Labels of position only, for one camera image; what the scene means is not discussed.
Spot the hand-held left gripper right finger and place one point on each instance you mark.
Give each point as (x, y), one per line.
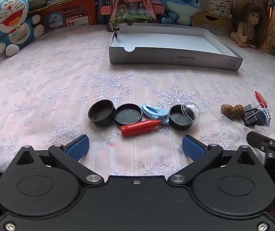
(192, 148)

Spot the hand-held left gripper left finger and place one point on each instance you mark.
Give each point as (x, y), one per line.
(78, 146)

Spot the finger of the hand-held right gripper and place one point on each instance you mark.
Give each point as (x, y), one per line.
(260, 142)

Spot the light blue hair clip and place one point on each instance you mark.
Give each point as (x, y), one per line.
(265, 116)
(153, 110)

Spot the black binder clip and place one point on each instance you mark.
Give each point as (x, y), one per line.
(250, 119)
(115, 32)
(249, 109)

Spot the small red crayon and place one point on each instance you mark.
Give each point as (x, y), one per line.
(260, 99)

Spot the clear plastic dome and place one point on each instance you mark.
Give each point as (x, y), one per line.
(191, 112)

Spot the brown acorn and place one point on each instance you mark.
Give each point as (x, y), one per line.
(239, 110)
(226, 110)

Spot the deep black round cap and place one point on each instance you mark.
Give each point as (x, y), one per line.
(101, 114)

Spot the black round lid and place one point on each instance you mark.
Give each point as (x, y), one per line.
(127, 115)

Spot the large red crayon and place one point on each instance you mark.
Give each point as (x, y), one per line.
(137, 128)

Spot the white cardboard box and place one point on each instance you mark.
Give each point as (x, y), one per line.
(164, 41)

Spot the pink snowflake tablecloth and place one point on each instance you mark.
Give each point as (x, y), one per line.
(55, 77)

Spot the brown haired doll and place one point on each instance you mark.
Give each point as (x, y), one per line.
(251, 16)

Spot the wooden drawer box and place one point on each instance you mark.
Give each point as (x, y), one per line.
(200, 19)

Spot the red plastic crate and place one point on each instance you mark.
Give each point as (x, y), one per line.
(75, 12)

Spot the pink triangular dollhouse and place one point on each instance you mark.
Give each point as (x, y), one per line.
(132, 12)

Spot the blue cat robot plush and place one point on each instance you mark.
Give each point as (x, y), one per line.
(12, 16)

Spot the blue alien plush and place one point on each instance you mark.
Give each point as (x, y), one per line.
(178, 0)

